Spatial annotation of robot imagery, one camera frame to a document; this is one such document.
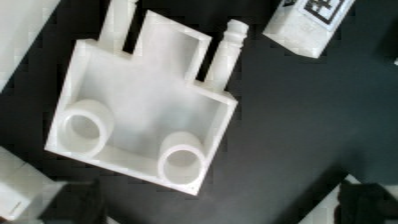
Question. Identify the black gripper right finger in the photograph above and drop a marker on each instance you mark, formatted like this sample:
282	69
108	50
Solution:
367	204

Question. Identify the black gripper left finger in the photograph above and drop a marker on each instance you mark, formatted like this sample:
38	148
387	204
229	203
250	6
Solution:
78	206

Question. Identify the white chair seat part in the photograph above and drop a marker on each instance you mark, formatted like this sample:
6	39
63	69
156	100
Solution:
141	117

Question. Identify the white chair leg with tag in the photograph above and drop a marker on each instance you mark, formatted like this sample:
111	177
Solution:
305	23

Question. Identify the white round chair peg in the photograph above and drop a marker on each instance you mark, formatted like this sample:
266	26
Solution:
227	55
117	24

